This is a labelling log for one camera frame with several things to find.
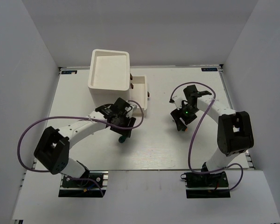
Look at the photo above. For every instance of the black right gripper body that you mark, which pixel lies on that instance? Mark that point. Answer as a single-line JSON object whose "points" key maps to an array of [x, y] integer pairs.
{"points": [[188, 113]]}

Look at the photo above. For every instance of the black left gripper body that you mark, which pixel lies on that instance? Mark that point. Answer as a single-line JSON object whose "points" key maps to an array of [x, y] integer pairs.
{"points": [[124, 121]]}

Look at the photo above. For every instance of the white drawer cabinet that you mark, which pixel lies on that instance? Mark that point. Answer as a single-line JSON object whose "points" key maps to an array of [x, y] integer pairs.
{"points": [[109, 77]]}

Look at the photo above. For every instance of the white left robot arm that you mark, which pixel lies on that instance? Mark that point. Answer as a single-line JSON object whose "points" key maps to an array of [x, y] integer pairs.
{"points": [[53, 148]]}

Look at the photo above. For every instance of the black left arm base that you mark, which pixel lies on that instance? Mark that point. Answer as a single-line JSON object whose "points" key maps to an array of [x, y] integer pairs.
{"points": [[84, 189]]}

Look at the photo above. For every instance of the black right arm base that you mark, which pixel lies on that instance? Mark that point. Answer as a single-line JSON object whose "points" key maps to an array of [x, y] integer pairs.
{"points": [[206, 186]]}

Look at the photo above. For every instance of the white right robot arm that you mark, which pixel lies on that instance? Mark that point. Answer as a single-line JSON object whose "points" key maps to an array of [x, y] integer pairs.
{"points": [[234, 129]]}

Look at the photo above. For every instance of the blue table label right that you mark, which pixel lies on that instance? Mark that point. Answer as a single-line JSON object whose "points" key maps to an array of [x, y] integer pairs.
{"points": [[209, 69]]}

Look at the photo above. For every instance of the blue table label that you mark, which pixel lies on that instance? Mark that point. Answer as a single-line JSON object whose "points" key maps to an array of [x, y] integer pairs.
{"points": [[69, 72], [209, 69]]}

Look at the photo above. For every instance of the blue table label left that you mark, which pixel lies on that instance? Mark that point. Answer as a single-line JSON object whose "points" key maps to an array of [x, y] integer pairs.
{"points": [[69, 72]]}

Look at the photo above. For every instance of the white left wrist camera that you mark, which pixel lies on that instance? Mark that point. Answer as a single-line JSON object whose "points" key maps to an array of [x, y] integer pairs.
{"points": [[129, 110]]}

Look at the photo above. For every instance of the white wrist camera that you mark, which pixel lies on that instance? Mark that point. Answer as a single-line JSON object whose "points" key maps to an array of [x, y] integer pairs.
{"points": [[129, 110], [177, 101]]}

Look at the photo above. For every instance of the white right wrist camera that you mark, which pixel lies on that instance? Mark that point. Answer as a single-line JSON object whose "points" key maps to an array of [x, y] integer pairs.
{"points": [[177, 101]]}

